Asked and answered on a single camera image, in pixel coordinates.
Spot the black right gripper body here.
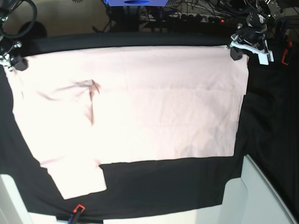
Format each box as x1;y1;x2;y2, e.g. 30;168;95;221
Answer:
0;39;22;60

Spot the white bin right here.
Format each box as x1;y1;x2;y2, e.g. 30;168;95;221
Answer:
219;154;299;224

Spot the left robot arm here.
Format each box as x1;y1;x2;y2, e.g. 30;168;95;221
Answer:
227;0;280;65

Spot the orange blue clamp bottom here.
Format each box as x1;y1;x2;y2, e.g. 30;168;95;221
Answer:
67;204;85;224

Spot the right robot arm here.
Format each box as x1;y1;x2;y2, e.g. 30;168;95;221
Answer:
0;0;37;71

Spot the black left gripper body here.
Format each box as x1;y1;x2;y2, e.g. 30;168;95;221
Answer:
230;25;269;53

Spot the black table cloth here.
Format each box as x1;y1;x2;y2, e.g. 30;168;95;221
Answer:
0;41;299;221

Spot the white bin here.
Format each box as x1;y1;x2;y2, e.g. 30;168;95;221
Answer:
219;154;299;224
0;175;58;224

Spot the black power strip with cables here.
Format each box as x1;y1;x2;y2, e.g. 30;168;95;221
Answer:
139;8;226;23

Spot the white bin left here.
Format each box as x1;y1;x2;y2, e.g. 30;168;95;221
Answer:
0;175;58;224

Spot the orange black clamp right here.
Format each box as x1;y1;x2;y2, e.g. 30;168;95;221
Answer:
281;41;293;65

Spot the blue clamp handle right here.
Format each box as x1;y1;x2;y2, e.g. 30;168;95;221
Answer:
278;21;289;40

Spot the pink T-shirt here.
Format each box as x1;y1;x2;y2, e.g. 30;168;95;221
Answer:
5;46;249;199

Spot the blue box with hole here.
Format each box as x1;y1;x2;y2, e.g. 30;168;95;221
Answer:
104;0;169;7

